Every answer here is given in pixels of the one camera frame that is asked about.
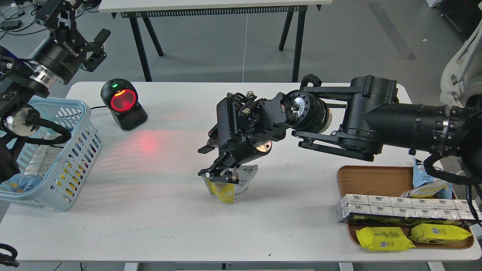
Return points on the yellow snack pack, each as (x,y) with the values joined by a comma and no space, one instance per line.
(384,239)
(438,234)

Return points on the blue snack bag in basket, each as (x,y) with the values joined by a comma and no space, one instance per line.
(21,183)

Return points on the white snack bag in basket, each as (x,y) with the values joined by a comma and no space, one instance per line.
(43,159)

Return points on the silver boxed snack multipack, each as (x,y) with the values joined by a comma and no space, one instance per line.
(357,209)

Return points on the light blue plastic basket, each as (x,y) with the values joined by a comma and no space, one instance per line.
(65,167)

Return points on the yellow white snack pouch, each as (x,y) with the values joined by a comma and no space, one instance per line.
(229,193)

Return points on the brown wooden tray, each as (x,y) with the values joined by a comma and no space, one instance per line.
(383,181)

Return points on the black barcode scanner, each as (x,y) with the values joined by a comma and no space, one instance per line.
(121,98)

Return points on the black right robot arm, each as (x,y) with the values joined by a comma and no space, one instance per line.
(355,121)

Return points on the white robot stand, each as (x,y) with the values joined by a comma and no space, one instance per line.
(461,78)

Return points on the yellow snack pack right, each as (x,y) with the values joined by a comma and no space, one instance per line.
(438,234)

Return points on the yellow snack pack left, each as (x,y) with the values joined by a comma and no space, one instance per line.
(384,239)

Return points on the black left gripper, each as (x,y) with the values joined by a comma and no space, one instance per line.
(60,56)

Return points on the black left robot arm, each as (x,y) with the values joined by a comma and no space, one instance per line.
(21,79)

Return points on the black-legged background table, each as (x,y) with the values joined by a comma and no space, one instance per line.
(206,40)

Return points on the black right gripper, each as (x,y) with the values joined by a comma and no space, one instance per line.
(245,131)

